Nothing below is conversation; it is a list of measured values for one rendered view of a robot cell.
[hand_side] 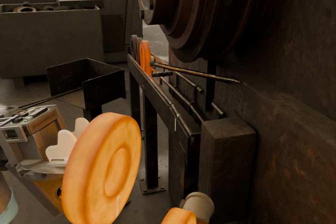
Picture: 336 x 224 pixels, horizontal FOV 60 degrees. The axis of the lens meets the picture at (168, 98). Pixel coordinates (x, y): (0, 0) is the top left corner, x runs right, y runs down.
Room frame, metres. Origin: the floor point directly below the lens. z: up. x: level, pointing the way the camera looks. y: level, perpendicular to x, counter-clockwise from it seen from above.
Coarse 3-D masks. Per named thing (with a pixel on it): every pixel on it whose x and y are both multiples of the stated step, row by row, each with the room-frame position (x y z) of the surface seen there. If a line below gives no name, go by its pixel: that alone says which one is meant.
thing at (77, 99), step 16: (64, 64) 1.24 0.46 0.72; (80, 64) 1.30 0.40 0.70; (96, 64) 1.27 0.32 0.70; (48, 80) 1.17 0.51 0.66; (64, 80) 1.23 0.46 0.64; (80, 80) 1.29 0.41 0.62; (96, 80) 1.05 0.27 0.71; (112, 80) 1.11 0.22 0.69; (64, 96) 1.17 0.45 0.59; (80, 96) 1.15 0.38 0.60; (96, 96) 1.04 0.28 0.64; (112, 96) 1.10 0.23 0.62; (96, 112) 1.13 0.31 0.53
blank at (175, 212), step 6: (174, 210) 0.33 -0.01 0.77; (180, 210) 0.33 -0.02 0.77; (186, 210) 0.34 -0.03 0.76; (168, 216) 0.31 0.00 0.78; (174, 216) 0.31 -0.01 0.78; (180, 216) 0.31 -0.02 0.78; (186, 216) 0.31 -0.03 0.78; (192, 216) 0.33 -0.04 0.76; (162, 222) 0.30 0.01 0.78; (168, 222) 0.30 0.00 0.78; (174, 222) 0.30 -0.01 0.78; (180, 222) 0.30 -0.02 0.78; (186, 222) 0.30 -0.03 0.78; (192, 222) 0.33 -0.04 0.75
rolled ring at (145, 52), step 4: (140, 44) 1.49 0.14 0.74; (144, 44) 1.42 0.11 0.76; (148, 44) 1.43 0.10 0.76; (140, 48) 1.50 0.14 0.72; (144, 48) 1.40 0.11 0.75; (148, 48) 1.40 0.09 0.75; (140, 52) 1.51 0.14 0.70; (144, 52) 1.38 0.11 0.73; (148, 52) 1.39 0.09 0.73; (140, 56) 1.52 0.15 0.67; (144, 56) 1.38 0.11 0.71; (148, 56) 1.38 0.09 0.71; (140, 60) 1.52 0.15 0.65; (144, 60) 1.37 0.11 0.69; (148, 60) 1.37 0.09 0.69; (144, 64) 1.37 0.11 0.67; (148, 64) 1.37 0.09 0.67; (144, 68) 1.38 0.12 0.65; (148, 68) 1.38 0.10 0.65; (148, 72) 1.39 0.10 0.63
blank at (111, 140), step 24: (96, 120) 0.32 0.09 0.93; (120, 120) 0.33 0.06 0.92; (96, 144) 0.28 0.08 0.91; (120, 144) 0.33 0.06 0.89; (72, 168) 0.27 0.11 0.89; (96, 168) 0.27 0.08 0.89; (120, 168) 0.35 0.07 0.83; (72, 192) 0.25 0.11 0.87; (96, 192) 0.27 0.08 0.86; (120, 192) 0.32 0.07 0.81; (72, 216) 0.25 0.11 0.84; (96, 216) 0.27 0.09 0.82
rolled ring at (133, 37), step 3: (132, 36) 1.79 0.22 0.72; (135, 36) 1.79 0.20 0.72; (132, 39) 1.77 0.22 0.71; (132, 42) 1.78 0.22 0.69; (132, 45) 1.87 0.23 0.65; (132, 48) 1.87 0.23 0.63; (132, 51) 1.86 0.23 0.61; (132, 54) 1.85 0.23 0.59; (135, 57) 1.73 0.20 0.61; (135, 60) 1.74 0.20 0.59
